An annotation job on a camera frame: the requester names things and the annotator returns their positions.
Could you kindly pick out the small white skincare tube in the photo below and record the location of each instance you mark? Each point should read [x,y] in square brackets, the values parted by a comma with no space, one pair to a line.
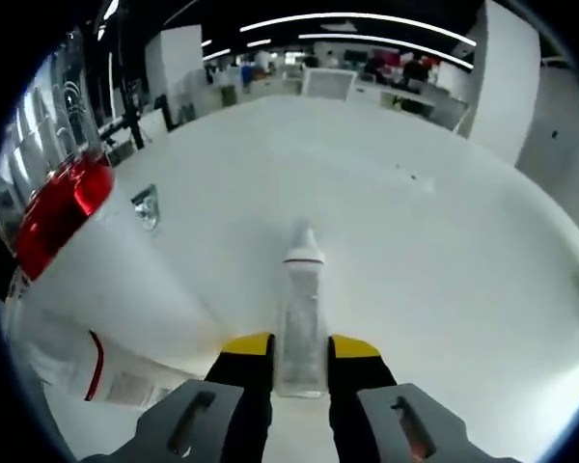
[67,357]
[304,337]

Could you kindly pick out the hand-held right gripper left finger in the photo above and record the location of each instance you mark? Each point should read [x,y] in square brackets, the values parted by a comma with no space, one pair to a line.
[193,424]

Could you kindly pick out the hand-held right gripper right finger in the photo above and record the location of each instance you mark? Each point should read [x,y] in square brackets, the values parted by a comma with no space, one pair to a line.
[391,424]

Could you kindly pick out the red-banded white skincare bottle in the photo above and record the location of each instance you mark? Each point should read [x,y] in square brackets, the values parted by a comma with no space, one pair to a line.
[140,251]

